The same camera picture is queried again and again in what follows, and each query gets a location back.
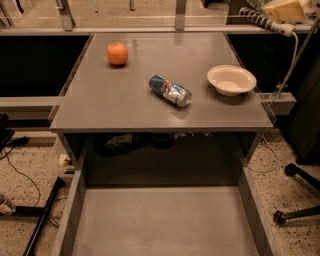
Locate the black floor cable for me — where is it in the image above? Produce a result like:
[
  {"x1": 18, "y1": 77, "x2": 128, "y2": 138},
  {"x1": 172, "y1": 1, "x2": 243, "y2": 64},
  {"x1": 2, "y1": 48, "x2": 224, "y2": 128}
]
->
[{"x1": 0, "y1": 143, "x2": 43, "y2": 208}]

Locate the grey cabinet desk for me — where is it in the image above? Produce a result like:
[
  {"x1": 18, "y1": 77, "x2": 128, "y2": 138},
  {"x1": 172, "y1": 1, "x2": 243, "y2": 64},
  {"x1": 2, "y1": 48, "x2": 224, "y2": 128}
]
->
[{"x1": 48, "y1": 31, "x2": 278, "y2": 168}]

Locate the orange fruit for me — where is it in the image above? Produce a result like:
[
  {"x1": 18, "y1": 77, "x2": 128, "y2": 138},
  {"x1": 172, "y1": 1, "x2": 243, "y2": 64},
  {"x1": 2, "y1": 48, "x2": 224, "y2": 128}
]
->
[{"x1": 106, "y1": 42, "x2": 128, "y2": 65}]

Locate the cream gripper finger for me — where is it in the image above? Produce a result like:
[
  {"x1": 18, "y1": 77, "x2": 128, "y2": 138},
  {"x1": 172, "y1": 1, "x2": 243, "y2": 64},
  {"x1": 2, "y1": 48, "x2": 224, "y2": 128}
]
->
[{"x1": 262, "y1": 0, "x2": 307, "y2": 23}]

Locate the black floor stand bar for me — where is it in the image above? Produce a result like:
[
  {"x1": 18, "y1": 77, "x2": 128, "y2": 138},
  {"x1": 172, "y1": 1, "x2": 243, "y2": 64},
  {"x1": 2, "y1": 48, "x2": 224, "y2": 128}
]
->
[{"x1": 14, "y1": 177, "x2": 65, "y2": 256}]

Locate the blue silver energy can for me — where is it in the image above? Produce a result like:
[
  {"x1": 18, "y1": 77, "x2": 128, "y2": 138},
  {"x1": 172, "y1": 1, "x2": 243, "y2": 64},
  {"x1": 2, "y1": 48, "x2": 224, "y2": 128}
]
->
[{"x1": 149, "y1": 74, "x2": 192, "y2": 108}]

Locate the white paper bowl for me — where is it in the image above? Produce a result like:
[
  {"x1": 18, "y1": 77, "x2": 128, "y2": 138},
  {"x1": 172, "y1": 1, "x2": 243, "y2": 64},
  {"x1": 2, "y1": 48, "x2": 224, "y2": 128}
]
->
[{"x1": 207, "y1": 65, "x2": 257, "y2": 97}]

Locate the open grey top drawer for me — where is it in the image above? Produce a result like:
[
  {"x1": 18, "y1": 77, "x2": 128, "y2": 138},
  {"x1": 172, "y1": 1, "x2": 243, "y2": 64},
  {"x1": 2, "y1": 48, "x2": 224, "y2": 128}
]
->
[{"x1": 50, "y1": 165, "x2": 281, "y2": 256}]

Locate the black office chair base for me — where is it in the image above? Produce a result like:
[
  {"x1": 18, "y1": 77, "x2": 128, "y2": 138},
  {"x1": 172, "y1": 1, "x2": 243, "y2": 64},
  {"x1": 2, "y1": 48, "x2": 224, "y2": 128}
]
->
[{"x1": 272, "y1": 163, "x2": 320, "y2": 226}]

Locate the white power strip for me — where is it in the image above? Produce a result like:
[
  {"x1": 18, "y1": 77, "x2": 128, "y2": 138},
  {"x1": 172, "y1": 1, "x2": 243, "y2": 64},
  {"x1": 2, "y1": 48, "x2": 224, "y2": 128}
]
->
[{"x1": 239, "y1": 7, "x2": 295, "y2": 37}]

